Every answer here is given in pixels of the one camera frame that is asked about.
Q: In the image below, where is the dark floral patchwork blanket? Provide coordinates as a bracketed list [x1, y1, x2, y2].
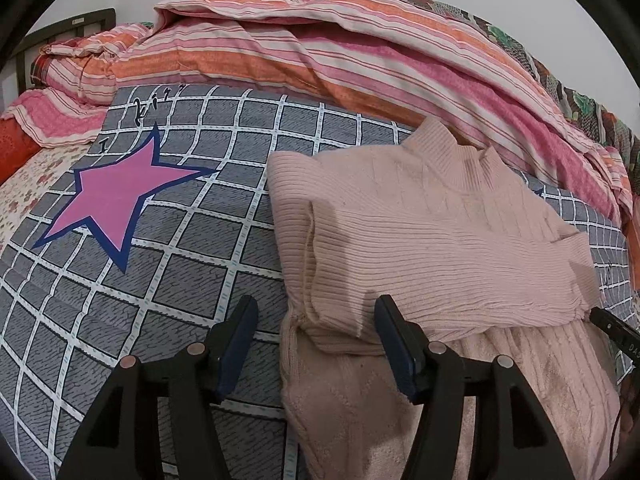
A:
[400, 0, 640, 161]

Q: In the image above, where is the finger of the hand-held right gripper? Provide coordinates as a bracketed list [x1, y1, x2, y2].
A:
[589, 307, 640, 362]

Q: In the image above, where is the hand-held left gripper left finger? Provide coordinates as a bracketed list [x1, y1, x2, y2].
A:
[57, 295, 259, 480]

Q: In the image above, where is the pink ribbed knit sweater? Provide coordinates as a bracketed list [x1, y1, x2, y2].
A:
[267, 116, 623, 480]

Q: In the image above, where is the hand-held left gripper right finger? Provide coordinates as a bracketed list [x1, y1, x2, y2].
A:
[374, 294, 583, 480]

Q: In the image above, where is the dark metal bed headboard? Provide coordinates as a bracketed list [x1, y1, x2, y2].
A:
[5, 8, 117, 106]

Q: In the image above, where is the white floral bed sheet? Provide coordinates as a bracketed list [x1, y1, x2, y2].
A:
[0, 145, 88, 256]

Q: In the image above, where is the grey checked star bed sheet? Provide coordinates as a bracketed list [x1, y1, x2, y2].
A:
[0, 85, 632, 480]

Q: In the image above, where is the pink orange striped quilt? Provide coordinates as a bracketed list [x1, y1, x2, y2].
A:
[2, 0, 640, 256]

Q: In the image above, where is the red cloth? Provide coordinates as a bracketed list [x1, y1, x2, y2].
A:
[0, 119, 42, 183]

